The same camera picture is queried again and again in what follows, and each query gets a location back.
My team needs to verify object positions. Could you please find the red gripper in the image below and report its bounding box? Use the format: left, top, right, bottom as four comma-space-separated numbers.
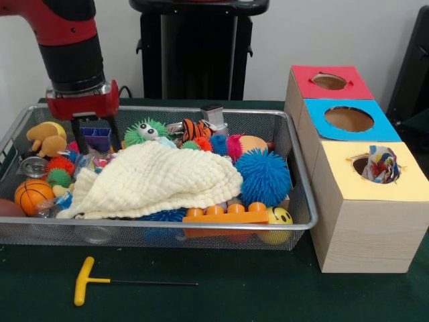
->
46, 79, 122, 156

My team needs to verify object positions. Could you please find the cream waffle cloth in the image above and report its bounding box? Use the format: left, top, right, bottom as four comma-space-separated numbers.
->
56, 140, 244, 219

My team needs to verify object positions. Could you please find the polka dot cloth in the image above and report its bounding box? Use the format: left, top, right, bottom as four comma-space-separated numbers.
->
361, 146, 402, 184

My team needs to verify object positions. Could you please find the shallow silver mesh bin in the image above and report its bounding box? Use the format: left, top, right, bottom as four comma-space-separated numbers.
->
0, 103, 318, 252

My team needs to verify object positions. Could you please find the wooden box with three holes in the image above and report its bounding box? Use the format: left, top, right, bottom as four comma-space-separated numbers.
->
284, 64, 429, 273

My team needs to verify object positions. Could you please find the green spiky ball with eyes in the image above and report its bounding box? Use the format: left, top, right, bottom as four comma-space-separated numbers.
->
123, 118, 168, 148

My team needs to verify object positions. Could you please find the brown plush toy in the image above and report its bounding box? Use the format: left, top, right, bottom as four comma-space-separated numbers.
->
25, 121, 68, 158

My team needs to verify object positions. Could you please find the orange toy basketball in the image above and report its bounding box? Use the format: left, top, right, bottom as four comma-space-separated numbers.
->
14, 178, 56, 216

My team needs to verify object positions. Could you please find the small blue spiky ball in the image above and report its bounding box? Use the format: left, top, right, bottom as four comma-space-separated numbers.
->
135, 207, 188, 223

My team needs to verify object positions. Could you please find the orange toy building brick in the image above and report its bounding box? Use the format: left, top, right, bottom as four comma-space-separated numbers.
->
182, 203, 270, 225

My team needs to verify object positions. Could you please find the large blue spiky ball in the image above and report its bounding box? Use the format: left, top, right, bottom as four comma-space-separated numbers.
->
234, 147, 292, 208

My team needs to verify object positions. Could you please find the yellow smiley face ball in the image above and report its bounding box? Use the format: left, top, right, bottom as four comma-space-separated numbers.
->
257, 205, 294, 245

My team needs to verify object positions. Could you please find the dark green table cloth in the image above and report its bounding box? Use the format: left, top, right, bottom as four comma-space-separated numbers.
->
0, 97, 429, 322
387, 107, 429, 142

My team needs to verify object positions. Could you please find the black panel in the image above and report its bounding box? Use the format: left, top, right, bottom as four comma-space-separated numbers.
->
385, 5, 429, 118

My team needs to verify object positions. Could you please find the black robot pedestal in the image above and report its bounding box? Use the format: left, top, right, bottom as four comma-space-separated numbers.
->
129, 0, 271, 101

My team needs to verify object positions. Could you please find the yellow T-handle hex key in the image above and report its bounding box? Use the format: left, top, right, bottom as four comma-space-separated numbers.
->
74, 256, 199, 307

